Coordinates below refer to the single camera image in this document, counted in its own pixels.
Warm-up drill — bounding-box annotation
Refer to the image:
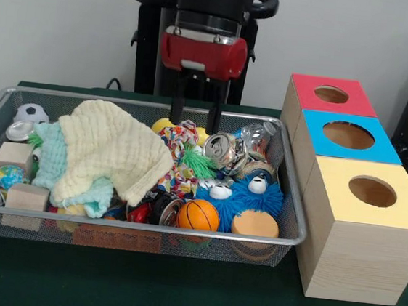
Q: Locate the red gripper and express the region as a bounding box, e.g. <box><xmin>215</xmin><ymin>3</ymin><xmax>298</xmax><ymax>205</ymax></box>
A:
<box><xmin>151</xmin><ymin>28</ymin><xmax>250</xmax><ymax>137</ymax></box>

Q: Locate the colourful knotted rope toy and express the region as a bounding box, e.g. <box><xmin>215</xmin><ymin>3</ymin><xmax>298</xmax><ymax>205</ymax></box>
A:
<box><xmin>151</xmin><ymin>117</ymin><xmax>208</xmax><ymax>201</ymax></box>

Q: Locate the cream waffle cloth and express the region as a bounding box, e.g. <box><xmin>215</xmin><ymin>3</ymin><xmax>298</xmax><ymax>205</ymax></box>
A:
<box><xmin>48</xmin><ymin>95</ymin><xmax>180</xmax><ymax>216</ymax></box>

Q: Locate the mint green waffle cloth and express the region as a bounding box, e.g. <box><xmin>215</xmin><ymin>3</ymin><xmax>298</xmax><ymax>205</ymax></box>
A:
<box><xmin>24</xmin><ymin>120</ymin><xmax>122</xmax><ymax>221</ymax></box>

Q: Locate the shallow clear mesh bin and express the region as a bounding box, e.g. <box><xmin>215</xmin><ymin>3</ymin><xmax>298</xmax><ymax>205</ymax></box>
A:
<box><xmin>0</xmin><ymin>84</ymin><xmax>320</xmax><ymax>270</ymax></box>

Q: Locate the wooden box with three holes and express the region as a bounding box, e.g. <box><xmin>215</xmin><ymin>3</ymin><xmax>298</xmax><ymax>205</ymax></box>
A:
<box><xmin>261</xmin><ymin>72</ymin><xmax>408</xmax><ymax>306</ymax></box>

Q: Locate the crushed drink can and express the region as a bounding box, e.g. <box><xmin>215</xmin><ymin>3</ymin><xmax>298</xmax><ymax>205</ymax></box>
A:
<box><xmin>201</xmin><ymin>130</ymin><xmax>250</xmax><ymax>175</ymax></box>

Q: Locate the green spiky ball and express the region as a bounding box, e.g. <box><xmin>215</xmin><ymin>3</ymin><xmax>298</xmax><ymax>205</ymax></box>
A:
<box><xmin>178</xmin><ymin>145</ymin><xmax>220</xmax><ymax>180</ymax></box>

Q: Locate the orange toy basketball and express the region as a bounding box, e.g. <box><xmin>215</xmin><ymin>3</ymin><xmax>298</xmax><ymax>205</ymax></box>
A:
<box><xmin>175</xmin><ymin>196</ymin><xmax>222</xmax><ymax>233</ymax></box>

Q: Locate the blue fuzzy monster toy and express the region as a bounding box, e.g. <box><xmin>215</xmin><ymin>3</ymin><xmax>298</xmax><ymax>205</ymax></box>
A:
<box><xmin>190</xmin><ymin>169</ymin><xmax>288</xmax><ymax>239</ymax></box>

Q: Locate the tan round foam disc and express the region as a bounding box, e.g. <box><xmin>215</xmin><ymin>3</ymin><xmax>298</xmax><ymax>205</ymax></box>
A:
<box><xmin>230</xmin><ymin>206</ymin><xmax>282</xmax><ymax>239</ymax></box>

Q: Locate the small soccer ball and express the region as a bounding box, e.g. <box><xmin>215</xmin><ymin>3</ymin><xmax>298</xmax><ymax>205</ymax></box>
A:
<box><xmin>12</xmin><ymin>102</ymin><xmax>51</xmax><ymax>126</ymax></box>

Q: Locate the small globe ball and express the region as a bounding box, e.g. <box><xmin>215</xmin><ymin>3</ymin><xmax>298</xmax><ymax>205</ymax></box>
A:
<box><xmin>0</xmin><ymin>163</ymin><xmax>32</xmax><ymax>193</ymax></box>

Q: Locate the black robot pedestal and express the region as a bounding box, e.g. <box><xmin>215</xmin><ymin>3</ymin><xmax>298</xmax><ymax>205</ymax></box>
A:
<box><xmin>118</xmin><ymin>0</ymin><xmax>280</xmax><ymax>108</ymax></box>

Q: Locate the black cable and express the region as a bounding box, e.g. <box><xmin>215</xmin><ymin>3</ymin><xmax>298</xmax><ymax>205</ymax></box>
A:
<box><xmin>105</xmin><ymin>76</ymin><xmax>123</xmax><ymax>92</ymax></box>

